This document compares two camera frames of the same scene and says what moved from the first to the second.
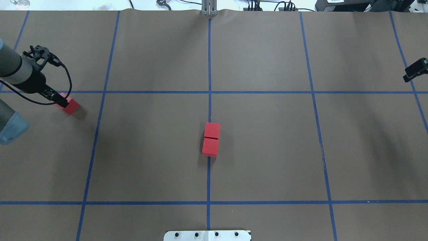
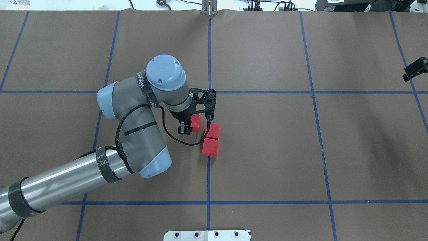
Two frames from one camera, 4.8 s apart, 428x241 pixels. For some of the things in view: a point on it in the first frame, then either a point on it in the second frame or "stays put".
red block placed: (72, 105) → (195, 123)
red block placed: (210, 147) stays put
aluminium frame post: (209, 7) stays put
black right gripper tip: (419, 67) stays put
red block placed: (212, 130) stays put
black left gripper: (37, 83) → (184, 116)
